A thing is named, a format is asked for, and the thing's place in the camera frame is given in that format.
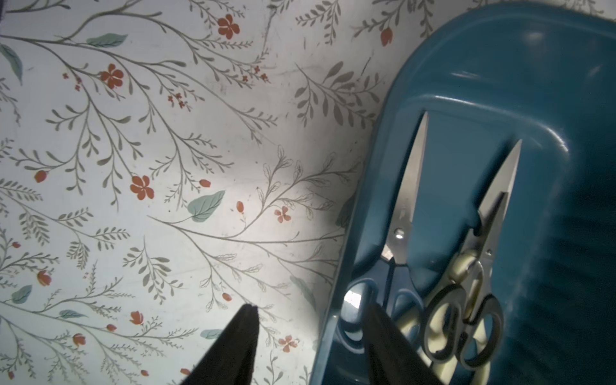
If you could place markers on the cream kitchen scissors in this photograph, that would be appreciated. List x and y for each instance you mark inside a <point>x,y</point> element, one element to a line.
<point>409,323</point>

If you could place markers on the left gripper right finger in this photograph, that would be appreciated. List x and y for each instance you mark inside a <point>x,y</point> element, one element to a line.
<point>391,360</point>

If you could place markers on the small black scissors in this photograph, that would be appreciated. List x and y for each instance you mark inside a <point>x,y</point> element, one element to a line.
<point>463,319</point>

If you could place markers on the teal plastic storage box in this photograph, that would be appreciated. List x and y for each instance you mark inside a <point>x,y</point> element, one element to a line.
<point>516,75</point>

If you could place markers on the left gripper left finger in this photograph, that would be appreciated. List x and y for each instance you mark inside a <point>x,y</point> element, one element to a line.
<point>230,360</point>

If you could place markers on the blue handled scissors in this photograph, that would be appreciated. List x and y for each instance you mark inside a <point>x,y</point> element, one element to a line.
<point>388,278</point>

